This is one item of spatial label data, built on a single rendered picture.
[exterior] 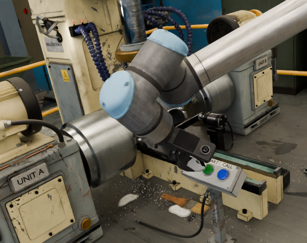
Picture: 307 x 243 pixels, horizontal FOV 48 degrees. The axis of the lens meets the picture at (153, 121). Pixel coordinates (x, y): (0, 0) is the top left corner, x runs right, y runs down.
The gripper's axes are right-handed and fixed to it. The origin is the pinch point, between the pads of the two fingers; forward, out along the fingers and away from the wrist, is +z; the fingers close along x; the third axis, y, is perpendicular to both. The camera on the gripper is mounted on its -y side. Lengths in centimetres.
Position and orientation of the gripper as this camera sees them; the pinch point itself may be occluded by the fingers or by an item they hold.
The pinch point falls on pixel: (204, 166)
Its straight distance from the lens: 93.7
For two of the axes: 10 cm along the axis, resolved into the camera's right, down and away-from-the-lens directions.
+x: -4.7, 8.5, -2.4
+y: -6.8, -1.7, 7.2
